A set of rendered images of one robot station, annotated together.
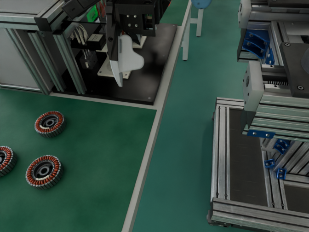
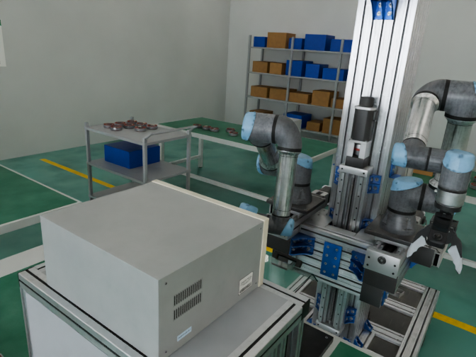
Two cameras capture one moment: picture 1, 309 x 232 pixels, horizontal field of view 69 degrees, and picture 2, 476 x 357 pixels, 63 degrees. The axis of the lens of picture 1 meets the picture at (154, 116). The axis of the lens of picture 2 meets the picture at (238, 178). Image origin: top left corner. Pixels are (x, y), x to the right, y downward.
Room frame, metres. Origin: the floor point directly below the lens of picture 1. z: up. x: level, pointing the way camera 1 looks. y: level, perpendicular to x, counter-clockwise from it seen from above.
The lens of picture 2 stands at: (0.63, 1.23, 1.74)
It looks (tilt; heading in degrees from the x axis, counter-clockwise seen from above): 19 degrees down; 289
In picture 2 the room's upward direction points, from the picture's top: 4 degrees clockwise
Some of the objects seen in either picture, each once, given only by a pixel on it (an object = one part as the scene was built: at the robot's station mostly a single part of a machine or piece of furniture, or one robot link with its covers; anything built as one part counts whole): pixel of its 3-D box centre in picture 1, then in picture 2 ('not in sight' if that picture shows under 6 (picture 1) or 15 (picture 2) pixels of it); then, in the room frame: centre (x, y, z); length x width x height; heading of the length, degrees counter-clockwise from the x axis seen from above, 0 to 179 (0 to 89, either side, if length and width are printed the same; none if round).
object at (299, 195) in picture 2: not in sight; (297, 189); (0.94, -0.61, 1.09); 0.15 x 0.15 x 0.10
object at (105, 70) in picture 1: (117, 66); not in sight; (0.89, 0.15, 0.78); 0.15 x 0.15 x 0.01; 73
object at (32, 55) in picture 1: (71, 21); not in sight; (1.08, 0.36, 0.92); 0.66 x 0.01 x 0.30; 163
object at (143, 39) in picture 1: (132, 38); not in sight; (1.13, 0.09, 0.78); 0.15 x 0.15 x 0.01; 73
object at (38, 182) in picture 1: (45, 171); not in sight; (0.37, 0.38, 0.77); 0.11 x 0.11 x 0.04
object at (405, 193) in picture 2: not in sight; (406, 193); (0.45, -0.48, 1.20); 0.13 x 0.12 x 0.14; 173
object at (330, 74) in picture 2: not in sight; (337, 74); (1.42, -6.54, 1.38); 0.42 x 0.42 x 0.20; 72
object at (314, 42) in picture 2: not in sight; (319, 42); (1.85, -6.67, 1.92); 0.42 x 0.42 x 0.28; 75
